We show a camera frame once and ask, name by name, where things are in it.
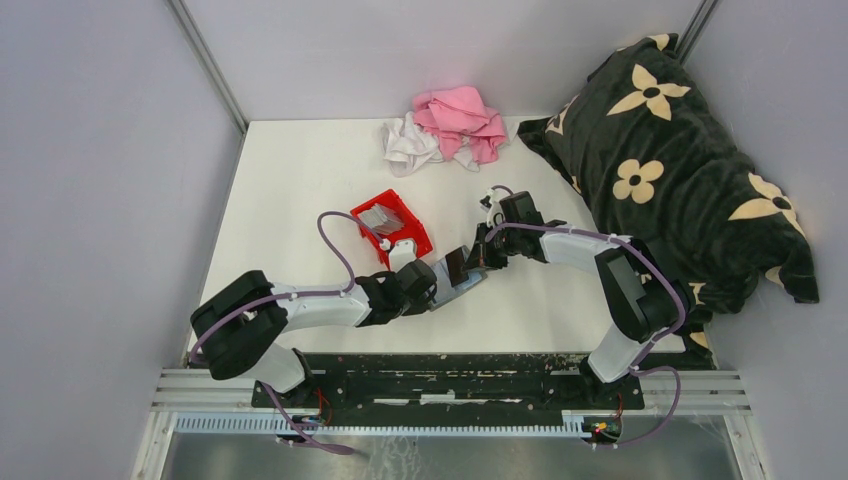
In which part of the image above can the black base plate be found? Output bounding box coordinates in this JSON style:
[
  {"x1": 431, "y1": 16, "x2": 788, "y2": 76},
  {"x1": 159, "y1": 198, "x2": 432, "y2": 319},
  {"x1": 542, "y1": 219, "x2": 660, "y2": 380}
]
[{"x1": 280, "y1": 353, "x2": 645, "y2": 427}]

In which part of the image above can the grey card holder wallet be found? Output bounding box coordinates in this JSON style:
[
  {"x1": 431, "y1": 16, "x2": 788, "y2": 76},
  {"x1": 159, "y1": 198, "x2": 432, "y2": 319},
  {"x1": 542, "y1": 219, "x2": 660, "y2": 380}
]
[{"x1": 427, "y1": 254, "x2": 488, "y2": 313}]

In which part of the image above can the pink cloth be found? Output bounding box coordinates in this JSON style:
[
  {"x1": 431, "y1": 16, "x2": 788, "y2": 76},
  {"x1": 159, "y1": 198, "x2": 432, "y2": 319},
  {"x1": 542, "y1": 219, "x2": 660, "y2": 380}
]
[{"x1": 412, "y1": 86, "x2": 508, "y2": 165}]

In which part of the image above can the black floral pillow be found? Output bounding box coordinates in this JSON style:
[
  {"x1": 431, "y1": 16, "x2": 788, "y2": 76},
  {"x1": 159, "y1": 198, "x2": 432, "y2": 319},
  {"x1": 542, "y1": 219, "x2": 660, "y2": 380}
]
[{"x1": 517, "y1": 33, "x2": 820, "y2": 334}]

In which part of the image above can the dark brown credit card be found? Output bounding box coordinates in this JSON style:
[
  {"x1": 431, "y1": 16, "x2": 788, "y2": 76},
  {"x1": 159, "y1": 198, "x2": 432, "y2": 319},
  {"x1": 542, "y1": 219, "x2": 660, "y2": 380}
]
[{"x1": 445, "y1": 246, "x2": 469, "y2": 288}]

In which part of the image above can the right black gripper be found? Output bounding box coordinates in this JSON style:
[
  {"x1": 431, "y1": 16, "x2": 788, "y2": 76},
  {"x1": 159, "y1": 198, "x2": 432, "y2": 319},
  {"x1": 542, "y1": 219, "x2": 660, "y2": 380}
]
[{"x1": 462, "y1": 221, "x2": 521, "y2": 273}]

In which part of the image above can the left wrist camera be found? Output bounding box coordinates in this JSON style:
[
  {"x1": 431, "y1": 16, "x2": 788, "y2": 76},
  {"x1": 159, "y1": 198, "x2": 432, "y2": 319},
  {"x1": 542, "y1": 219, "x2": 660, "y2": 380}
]
[{"x1": 388, "y1": 239, "x2": 418, "y2": 272}]

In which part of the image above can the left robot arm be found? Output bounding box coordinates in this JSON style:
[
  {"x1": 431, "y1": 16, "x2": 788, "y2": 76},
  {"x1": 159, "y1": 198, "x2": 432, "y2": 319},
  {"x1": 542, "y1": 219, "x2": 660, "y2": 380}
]
[{"x1": 190, "y1": 260, "x2": 437, "y2": 407}]

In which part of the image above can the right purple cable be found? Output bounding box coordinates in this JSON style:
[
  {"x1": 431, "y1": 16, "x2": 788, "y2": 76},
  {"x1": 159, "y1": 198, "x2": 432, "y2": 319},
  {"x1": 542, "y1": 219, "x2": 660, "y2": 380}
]
[{"x1": 483, "y1": 184, "x2": 690, "y2": 450}]

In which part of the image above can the aluminium rail frame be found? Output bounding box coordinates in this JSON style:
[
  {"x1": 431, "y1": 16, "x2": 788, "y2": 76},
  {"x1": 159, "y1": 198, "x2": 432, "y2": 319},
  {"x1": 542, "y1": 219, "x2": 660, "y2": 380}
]
[{"x1": 130, "y1": 369, "x2": 765, "y2": 479}]

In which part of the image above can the stack of cards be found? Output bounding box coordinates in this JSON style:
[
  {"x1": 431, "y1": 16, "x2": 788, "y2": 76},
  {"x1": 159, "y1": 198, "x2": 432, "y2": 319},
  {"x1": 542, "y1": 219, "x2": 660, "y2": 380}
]
[{"x1": 357, "y1": 203, "x2": 404, "y2": 236}]

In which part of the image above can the red plastic bin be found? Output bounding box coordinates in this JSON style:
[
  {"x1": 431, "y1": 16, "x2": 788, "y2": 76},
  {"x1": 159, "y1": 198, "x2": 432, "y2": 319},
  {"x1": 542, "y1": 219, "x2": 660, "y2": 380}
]
[{"x1": 349, "y1": 189, "x2": 434, "y2": 267}]

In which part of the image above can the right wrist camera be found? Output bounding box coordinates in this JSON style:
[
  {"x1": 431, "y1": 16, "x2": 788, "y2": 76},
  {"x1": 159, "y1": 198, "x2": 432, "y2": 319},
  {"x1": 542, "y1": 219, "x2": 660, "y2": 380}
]
[{"x1": 479, "y1": 188, "x2": 501, "y2": 228}]

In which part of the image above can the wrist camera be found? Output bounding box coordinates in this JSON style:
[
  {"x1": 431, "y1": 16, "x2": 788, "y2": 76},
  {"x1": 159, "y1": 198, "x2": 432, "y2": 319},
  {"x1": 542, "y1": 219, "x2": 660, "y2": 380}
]
[
  {"x1": 388, "y1": 239, "x2": 418, "y2": 272},
  {"x1": 479, "y1": 188, "x2": 501, "y2": 228}
]

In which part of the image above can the white cloth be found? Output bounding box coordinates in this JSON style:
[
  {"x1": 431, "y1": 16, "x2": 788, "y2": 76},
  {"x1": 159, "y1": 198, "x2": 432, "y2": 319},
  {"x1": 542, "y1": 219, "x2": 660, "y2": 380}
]
[{"x1": 380, "y1": 110, "x2": 480, "y2": 177}]

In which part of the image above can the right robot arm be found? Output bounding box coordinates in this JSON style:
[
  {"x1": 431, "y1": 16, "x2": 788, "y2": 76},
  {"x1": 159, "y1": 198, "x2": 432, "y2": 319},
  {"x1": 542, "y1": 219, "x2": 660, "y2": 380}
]
[{"x1": 463, "y1": 186, "x2": 696, "y2": 408}]

